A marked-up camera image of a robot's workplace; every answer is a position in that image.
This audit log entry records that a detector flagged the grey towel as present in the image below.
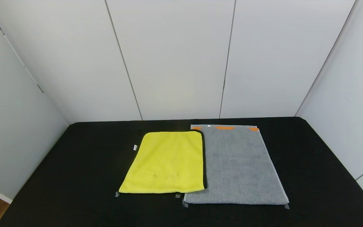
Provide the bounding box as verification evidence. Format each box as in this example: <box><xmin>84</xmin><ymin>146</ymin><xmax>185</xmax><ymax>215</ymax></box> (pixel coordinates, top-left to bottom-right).
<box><xmin>183</xmin><ymin>124</ymin><xmax>290</xmax><ymax>205</ymax></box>

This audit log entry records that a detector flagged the yellow microfiber towel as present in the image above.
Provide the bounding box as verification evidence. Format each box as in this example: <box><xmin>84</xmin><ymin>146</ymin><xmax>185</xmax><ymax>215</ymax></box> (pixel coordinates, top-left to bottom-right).
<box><xmin>118</xmin><ymin>131</ymin><xmax>208</xmax><ymax>194</ymax></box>

